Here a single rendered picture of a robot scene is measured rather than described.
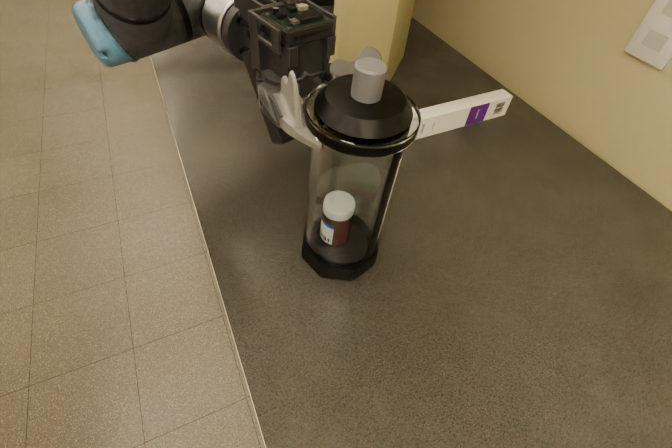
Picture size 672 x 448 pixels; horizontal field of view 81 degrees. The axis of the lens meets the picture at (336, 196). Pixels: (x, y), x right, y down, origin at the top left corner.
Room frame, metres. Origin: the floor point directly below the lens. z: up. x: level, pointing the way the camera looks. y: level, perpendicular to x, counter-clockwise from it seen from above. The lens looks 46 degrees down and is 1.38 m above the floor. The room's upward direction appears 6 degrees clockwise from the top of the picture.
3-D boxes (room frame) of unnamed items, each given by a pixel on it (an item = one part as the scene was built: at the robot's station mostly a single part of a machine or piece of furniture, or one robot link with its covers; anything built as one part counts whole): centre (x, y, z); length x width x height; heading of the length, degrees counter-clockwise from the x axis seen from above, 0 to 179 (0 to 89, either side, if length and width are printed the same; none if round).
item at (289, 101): (0.31, 0.05, 1.17); 0.09 x 0.03 x 0.06; 19
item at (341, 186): (0.31, -0.01, 1.07); 0.11 x 0.11 x 0.21
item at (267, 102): (0.35, 0.07, 1.15); 0.09 x 0.05 x 0.02; 19
